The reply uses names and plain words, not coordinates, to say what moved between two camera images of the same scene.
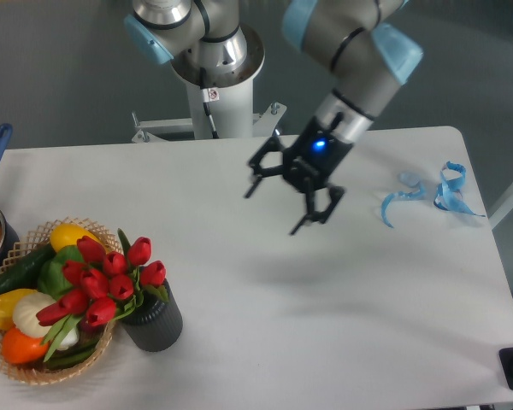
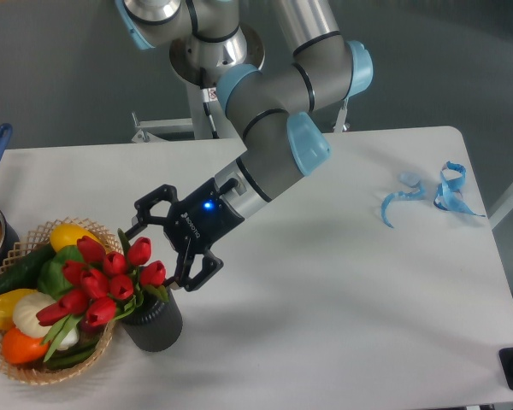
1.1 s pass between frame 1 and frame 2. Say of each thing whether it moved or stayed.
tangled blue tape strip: stayed
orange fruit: stayed
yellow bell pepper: stayed
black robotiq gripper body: moved
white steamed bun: stayed
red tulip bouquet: stayed
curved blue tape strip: stayed
